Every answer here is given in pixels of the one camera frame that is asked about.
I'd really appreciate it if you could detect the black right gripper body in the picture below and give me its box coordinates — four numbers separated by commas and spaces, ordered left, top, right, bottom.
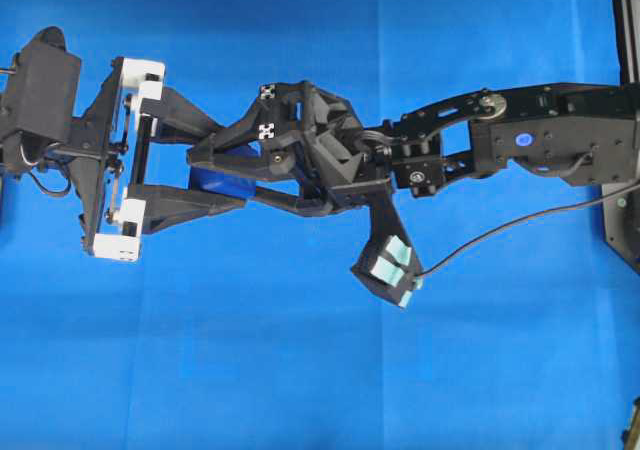
240, 81, 394, 210

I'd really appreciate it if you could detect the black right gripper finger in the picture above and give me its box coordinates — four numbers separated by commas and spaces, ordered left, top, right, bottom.
186, 120, 280, 180
251, 185, 350, 218

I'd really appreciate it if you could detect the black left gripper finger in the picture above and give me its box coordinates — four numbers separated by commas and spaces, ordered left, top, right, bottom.
137, 80, 223, 145
127, 184, 246, 235

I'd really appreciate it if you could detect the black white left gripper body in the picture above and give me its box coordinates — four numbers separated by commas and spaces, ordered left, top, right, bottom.
54, 57, 166, 262

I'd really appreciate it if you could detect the blue block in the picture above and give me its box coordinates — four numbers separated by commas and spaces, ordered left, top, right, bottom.
189, 143, 261, 199

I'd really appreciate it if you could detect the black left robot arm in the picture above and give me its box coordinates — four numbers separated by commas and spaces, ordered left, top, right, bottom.
1, 42, 244, 262

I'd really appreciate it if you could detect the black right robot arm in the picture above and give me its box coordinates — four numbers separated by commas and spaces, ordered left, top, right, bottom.
187, 81, 639, 216

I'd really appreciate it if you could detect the blue table cloth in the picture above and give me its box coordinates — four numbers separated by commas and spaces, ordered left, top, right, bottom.
1, 0, 639, 449

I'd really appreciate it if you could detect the dark object bottom right corner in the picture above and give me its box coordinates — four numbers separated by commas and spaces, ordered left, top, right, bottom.
621, 397, 640, 450

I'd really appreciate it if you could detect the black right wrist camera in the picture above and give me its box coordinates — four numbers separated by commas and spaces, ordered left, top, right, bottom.
351, 190, 424, 308

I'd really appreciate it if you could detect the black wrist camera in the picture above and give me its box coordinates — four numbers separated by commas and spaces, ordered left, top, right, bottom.
1, 26, 81, 174
351, 190, 424, 308

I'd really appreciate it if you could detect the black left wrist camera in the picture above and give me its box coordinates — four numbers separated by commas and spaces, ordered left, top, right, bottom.
1, 26, 81, 174

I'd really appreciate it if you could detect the black camera cable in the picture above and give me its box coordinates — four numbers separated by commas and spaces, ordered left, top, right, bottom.
412, 178, 640, 280

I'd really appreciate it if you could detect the black frame at right edge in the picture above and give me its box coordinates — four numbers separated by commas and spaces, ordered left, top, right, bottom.
602, 0, 640, 275

